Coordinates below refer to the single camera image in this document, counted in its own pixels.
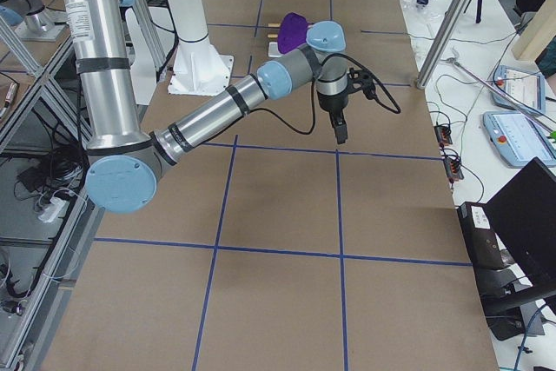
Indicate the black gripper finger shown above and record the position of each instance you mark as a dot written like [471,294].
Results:
[340,129]

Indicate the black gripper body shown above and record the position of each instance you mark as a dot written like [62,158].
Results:
[332,103]

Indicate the purple towel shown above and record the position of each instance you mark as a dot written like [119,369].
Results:
[292,32]

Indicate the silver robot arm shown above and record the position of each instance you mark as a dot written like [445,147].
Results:
[125,163]

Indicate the white rack base tray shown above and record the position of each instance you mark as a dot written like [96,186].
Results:
[273,50]

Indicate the orange connector block far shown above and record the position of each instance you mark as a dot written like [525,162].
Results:
[443,134]

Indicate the orange connector block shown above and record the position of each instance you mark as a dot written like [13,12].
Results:
[452,165]
[443,134]

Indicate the orange connector block near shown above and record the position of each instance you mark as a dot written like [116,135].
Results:
[452,165]

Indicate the teach pendant near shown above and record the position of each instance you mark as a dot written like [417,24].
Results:
[517,139]

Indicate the teach pendant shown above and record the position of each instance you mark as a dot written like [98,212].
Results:
[517,139]
[526,87]

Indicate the teach pendant far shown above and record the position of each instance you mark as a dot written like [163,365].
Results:
[526,87]

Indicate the black box device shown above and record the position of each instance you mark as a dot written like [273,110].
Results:
[481,241]

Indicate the white paddle board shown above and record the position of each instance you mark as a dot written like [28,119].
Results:
[143,70]

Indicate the black monitor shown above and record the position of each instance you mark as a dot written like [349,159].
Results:
[522,214]

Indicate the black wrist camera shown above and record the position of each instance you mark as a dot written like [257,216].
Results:
[361,81]

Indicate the white pedestal column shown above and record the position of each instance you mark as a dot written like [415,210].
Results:
[198,68]

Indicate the aluminium frame post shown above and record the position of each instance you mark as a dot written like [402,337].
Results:
[440,42]

